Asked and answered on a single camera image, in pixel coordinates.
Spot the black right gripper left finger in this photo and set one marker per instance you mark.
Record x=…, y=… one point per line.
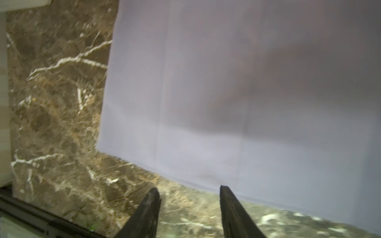
x=143, y=223

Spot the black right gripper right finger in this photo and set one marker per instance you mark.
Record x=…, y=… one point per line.
x=236, y=222

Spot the lavender purple skirt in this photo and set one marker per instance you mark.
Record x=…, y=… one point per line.
x=279, y=100

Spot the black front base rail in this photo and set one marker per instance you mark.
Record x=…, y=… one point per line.
x=38, y=221

